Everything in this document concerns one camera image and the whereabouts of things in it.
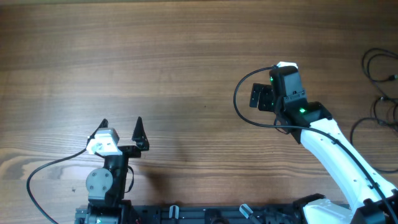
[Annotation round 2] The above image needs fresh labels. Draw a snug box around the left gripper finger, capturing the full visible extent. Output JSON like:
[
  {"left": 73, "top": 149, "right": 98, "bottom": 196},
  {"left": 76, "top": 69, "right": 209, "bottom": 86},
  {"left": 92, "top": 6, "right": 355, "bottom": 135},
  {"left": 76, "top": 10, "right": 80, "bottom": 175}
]
[
  {"left": 86, "top": 118, "right": 108, "bottom": 144},
  {"left": 132, "top": 116, "right": 149, "bottom": 151}
]

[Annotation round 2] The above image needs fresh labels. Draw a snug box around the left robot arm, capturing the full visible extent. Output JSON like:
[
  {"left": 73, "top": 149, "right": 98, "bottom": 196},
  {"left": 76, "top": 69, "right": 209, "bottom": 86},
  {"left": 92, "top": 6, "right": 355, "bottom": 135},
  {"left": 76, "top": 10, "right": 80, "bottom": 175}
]
[{"left": 75, "top": 117, "right": 150, "bottom": 224}]

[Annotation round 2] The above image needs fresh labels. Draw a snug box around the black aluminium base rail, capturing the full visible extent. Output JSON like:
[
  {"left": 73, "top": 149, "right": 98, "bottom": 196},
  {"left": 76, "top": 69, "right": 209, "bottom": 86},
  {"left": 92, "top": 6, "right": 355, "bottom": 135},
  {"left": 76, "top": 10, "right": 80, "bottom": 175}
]
[{"left": 74, "top": 204, "right": 306, "bottom": 224}]

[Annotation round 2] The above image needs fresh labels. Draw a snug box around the left camera cable black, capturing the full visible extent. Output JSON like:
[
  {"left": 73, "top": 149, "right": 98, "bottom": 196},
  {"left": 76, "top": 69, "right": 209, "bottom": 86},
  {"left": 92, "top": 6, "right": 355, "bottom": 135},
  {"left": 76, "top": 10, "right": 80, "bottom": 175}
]
[{"left": 26, "top": 149, "right": 86, "bottom": 223}]

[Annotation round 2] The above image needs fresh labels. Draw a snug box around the camera cable black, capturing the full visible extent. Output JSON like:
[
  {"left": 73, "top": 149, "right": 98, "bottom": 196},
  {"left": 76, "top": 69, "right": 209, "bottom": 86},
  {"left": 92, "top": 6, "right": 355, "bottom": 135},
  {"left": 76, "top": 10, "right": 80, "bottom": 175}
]
[
  {"left": 26, "top": 149, "right": 86, "bottom": 223},
  {"left": 232, "top": 65, "right": 398, "bottom": 218}
]

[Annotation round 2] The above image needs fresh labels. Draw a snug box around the right camera cable black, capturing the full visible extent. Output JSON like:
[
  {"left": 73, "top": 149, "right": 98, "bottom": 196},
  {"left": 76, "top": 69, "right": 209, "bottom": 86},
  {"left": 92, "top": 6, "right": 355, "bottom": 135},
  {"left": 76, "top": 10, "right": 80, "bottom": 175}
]
[{"left": 232, "top": 65, "right": 398, "bottom": 218}]

